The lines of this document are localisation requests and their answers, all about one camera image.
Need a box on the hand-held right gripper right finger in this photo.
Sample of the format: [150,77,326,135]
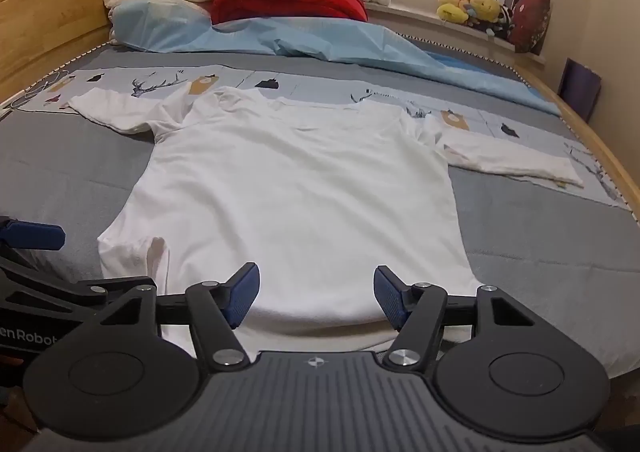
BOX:
[374,265,537,374]

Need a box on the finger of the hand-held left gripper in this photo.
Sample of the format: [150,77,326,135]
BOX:
[0,216,67,263]
[0,257,157,322]

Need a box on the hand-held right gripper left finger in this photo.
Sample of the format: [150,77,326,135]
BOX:
[97,262,261,373]

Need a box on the white long-sleeved shirt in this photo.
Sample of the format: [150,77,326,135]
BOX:
[67,86,586,353]

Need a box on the grey printed bed blanket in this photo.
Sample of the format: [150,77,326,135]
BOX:
[0,34,640,383]

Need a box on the light blue duvet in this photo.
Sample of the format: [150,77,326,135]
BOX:
[109,0,563,118]

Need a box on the purple box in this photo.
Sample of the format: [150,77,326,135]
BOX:
[557,57,602,124]

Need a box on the white window sill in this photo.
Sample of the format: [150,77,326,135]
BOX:
[365,1,546,64]

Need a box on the dark patterned plush toy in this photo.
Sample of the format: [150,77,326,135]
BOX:
[470,4,516,40]

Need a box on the yellow bear plush toy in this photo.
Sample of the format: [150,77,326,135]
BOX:
[437,0,472,26]

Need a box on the yellow round plush toy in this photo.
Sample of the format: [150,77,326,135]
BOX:
[467,0,502,24]

